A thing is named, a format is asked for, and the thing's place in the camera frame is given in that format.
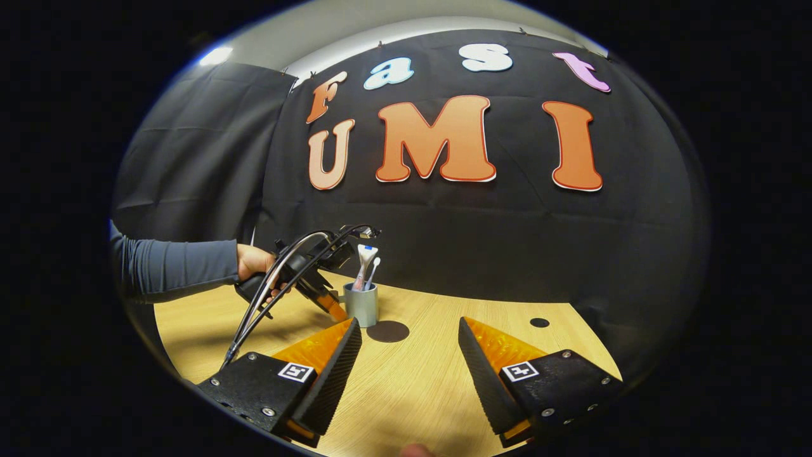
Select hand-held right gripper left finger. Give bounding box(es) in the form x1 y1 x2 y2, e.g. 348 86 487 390
197 317 363 449

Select pale blue cup wooden handle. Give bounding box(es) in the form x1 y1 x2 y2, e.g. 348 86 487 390
343 281 379 328

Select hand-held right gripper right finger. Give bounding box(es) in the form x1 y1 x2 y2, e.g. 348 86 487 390
457 316 624 449

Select black cable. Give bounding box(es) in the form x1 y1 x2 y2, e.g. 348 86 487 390
235 224 381 347
220 230 334 371

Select black backdrop cloth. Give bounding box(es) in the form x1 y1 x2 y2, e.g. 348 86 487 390
113 29 711 381

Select white toothpaste tube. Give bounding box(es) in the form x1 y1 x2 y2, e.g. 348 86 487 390
352 244 379 293

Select dark brown round coaster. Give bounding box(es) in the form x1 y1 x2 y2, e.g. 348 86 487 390
367 321 410 343

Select wooden desktop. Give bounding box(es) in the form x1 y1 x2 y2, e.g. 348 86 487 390
154 270 622 457

